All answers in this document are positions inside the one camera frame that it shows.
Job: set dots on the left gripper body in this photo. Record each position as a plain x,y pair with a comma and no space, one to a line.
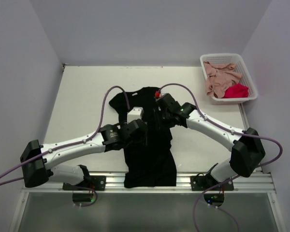
141,140

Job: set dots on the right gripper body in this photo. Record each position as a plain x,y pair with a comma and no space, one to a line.
163,119

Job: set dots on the black t shirt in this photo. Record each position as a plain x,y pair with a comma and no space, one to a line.
151,164

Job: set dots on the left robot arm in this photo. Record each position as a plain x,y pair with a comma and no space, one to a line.
44,163

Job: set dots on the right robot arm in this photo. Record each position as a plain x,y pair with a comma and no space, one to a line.
244,145

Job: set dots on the beige t shirt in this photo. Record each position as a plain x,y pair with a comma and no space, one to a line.
220,77

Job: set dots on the red t shirt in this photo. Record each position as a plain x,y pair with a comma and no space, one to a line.
237,91

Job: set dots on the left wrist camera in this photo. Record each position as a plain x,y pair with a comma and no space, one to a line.
134,114

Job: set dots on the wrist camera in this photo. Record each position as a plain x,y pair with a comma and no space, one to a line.
134,114
157,95

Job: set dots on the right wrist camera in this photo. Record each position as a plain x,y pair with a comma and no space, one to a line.
157,95

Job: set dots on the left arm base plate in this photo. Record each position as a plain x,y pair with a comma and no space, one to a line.
95,182

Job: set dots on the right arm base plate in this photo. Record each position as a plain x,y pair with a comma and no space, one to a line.
202,182

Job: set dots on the aluminium mounting rail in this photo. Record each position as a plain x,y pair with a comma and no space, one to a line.
186,182

